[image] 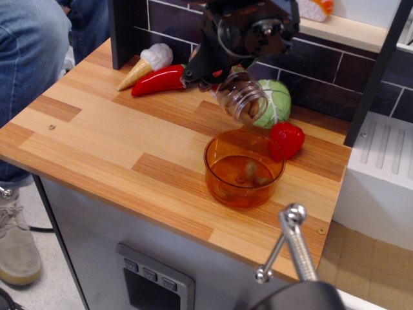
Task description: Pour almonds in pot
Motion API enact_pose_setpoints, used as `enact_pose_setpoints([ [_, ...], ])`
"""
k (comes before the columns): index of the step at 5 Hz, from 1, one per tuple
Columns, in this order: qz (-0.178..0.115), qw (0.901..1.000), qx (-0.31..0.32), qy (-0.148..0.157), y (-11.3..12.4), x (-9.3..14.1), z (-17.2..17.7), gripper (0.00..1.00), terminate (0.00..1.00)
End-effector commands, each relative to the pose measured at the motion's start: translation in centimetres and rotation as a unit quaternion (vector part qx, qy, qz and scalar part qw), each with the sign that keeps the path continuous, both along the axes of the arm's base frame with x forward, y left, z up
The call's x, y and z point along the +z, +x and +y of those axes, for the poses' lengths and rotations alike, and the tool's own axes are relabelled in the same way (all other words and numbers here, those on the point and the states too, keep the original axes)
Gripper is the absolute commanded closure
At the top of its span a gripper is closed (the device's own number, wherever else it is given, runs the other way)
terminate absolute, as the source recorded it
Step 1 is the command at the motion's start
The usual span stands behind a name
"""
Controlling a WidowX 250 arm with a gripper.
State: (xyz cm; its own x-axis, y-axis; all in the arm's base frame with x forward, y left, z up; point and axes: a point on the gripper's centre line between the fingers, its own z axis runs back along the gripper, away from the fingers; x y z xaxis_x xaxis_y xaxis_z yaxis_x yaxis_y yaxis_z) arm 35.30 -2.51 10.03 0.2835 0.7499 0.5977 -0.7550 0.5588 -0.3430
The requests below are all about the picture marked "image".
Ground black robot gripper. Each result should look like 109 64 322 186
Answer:
181 0 300 89

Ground clear almond jar red label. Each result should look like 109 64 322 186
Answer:
210 65 268 125

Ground orange transparent plastic pot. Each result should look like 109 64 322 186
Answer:
204 129 285 208

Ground almonds in pot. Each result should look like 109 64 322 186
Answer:
219 160 272 203

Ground green toy cabbage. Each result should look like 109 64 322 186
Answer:
253 79 292 129

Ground toy ice cream cone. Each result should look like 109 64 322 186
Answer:
117 43 174 91

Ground red toy chili pepper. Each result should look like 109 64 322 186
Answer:
131 64 185 97

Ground toy salmon sushi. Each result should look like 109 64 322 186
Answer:
297 0 334 22

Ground light wooden shelf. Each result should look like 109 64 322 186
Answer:
300 15 388 53

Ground red toy strawberry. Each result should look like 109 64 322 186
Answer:
270 122 305 160

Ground person leg blue jeans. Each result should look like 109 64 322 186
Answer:
0 0 110 190

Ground white toy sink unit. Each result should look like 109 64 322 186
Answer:
333 112 412 250

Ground grey oven control panel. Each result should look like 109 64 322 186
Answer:
116 243 196 310

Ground black clamp body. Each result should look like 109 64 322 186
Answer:
249 281 346 310

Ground beige suede shoe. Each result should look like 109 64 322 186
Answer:
1 189 42 286

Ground black shelf post left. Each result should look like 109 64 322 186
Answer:
108 0 148 70

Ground black shelf post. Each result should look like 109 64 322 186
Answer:
343 0 412 147
108 0 148 70

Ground black shelf post right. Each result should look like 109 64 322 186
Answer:
343 0 412 147

